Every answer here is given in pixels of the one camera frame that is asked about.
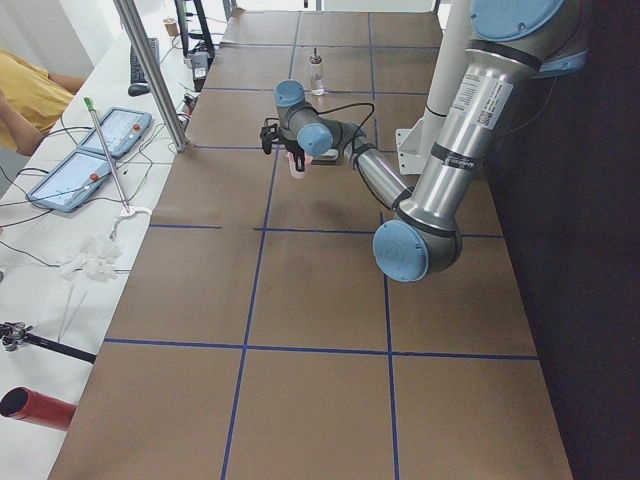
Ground blue teach pendant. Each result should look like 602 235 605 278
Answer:
26 150 111 213
77 107 152 160

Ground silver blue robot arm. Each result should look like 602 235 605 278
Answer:
260 1 591 282

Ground black keyboard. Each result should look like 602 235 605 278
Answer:
129 36 161 85

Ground lower blue teach pendant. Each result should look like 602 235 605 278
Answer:
26 150 111 213

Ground aluminium frame post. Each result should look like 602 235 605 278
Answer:
113 0 188 152

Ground red cylinder tube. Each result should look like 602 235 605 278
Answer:
1 387 76 431

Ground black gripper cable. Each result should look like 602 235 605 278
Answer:
319 102 377 156

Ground upper blue teach pendant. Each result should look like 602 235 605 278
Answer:
77 107 152 160

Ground person in yellow shirt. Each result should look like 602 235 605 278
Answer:
1 49 86 156

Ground glass sauce bottle metal cap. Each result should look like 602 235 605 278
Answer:
308 47 325 96

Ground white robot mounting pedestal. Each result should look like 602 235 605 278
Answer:
396 0 471 175

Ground crumpled white tissue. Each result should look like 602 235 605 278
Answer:
59 235 122 282

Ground black computer mouse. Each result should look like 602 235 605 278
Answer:
127 83 150 97

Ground long rod green tip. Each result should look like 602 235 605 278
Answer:
83 97 152 219

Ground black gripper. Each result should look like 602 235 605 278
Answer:
260 119 305 173

